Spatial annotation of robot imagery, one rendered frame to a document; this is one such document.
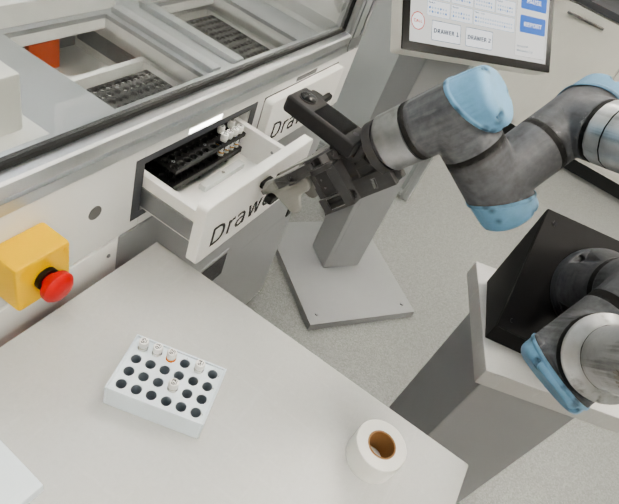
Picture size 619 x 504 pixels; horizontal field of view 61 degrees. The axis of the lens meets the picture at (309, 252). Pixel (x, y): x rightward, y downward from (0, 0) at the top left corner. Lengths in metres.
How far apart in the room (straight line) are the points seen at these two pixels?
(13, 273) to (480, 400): 0.82
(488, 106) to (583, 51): 2.99
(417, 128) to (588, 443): 1.73
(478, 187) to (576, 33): 2.95
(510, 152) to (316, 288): 1.34
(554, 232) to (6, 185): 0.83
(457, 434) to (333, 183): 0.67
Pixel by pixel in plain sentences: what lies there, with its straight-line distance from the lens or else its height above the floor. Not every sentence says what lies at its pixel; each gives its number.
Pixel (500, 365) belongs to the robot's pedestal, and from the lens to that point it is 0.98.
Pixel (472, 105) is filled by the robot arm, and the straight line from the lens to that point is 0.61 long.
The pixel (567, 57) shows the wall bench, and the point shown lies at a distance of 3.60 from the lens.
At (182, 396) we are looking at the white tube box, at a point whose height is 0.80.
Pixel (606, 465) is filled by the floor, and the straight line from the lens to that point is 2.21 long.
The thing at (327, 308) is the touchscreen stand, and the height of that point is 0.03.
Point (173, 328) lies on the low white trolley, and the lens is 0.77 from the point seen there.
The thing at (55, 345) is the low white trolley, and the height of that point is 0.76.
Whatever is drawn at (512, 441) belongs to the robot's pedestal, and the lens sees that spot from 1.21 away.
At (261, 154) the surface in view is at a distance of 0.95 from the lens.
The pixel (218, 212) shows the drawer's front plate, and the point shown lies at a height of 0.91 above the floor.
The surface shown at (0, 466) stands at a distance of 0.67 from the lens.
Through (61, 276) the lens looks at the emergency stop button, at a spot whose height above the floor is 0.89.
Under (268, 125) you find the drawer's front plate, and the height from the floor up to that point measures 0.88.
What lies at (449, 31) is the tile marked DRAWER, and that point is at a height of 1.01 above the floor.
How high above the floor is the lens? 1.39
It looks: 42 degrees down
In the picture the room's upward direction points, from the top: 25 degrees clockwise
